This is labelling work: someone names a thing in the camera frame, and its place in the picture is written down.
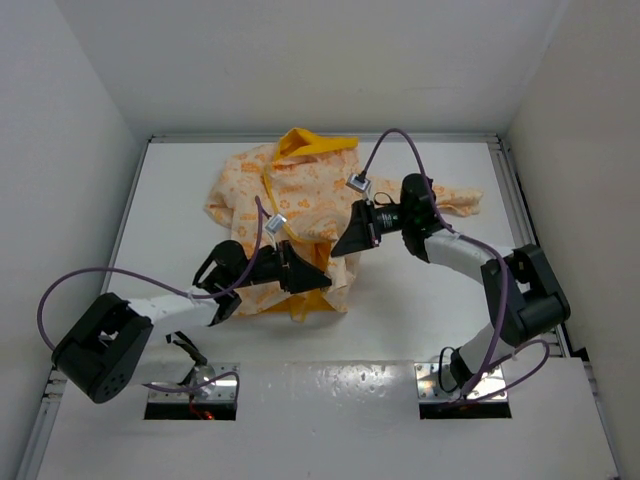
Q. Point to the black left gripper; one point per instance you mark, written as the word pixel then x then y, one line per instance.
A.
pixel 299 275

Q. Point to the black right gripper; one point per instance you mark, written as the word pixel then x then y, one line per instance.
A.
pixel 362 232

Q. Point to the orange patterned yellow-lined jacket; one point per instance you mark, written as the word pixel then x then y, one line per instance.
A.
pixel 303 177

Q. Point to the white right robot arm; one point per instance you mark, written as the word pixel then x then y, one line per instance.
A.
pixel 524 298

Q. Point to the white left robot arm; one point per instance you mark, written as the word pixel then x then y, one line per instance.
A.
pixel 101 352

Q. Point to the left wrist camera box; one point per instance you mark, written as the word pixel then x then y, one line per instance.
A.
pixel 275 223

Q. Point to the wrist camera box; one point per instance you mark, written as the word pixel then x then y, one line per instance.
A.
pixel 359 182
pixel 275 223

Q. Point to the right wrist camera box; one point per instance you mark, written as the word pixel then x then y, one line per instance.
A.
pixel 359 182

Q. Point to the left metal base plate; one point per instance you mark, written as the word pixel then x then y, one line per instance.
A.
pixel 214 385

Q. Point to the metal base plate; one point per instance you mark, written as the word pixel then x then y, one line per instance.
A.
pixel 435 388
pixel 214 385

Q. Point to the aluminium frame rail right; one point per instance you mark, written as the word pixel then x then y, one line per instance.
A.
pixel 524 231

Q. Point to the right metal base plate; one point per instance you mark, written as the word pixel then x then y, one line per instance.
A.
pixel 435 388

